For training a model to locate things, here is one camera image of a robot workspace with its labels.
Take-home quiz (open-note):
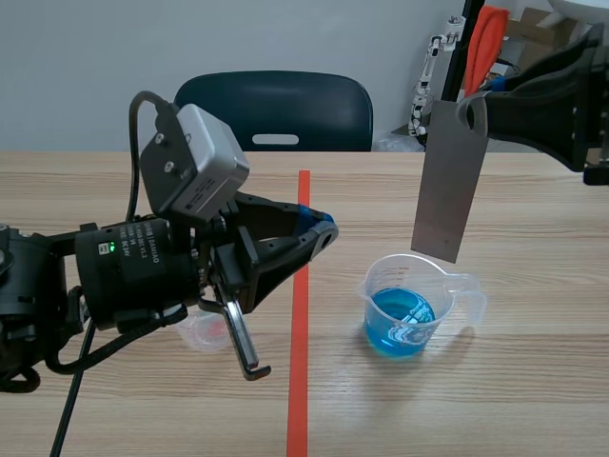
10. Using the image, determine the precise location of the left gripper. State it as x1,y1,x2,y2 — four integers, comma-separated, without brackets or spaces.
191,191,341,382

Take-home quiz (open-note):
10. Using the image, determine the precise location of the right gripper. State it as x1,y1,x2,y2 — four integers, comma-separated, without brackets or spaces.
455,22,609,188

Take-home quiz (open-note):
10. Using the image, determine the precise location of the grey metal plate orange handle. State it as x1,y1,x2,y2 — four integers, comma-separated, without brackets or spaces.
409,4,510,265

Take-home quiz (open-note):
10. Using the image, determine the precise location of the white jointed robot arm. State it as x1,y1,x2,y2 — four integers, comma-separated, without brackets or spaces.
407,15,466,140

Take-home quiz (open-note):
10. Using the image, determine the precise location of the brown cardboard box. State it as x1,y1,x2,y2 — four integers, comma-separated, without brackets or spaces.
499,6,594,77

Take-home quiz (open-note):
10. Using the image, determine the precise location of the small empty clear beaker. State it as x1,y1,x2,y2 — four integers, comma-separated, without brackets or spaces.
174,308,235,354

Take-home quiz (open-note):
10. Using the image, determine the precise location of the dark blue chair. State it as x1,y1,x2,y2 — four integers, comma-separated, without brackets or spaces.
172,70,374,153

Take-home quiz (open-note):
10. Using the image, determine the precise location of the clear plastic bag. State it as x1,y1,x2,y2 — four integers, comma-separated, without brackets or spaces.
377,126,425,153

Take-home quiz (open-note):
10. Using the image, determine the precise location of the clear beaker with blue liquid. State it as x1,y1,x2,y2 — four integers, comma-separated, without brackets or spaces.
357,253,489,365

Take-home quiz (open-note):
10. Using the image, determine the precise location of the black metal rail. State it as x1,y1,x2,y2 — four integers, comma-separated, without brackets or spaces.
442,0,487,104

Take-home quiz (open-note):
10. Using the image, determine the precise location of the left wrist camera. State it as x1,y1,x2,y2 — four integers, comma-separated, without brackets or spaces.
139,103,251,225

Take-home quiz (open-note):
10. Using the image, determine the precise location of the black left wrist camera cable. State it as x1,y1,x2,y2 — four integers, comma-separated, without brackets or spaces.
124,89,180,225

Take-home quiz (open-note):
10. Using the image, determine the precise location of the braided black cable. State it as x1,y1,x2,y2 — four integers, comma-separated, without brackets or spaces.
43,304,187,378

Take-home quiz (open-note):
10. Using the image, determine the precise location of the thin black cable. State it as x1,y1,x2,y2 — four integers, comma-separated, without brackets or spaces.
49,317,96,457

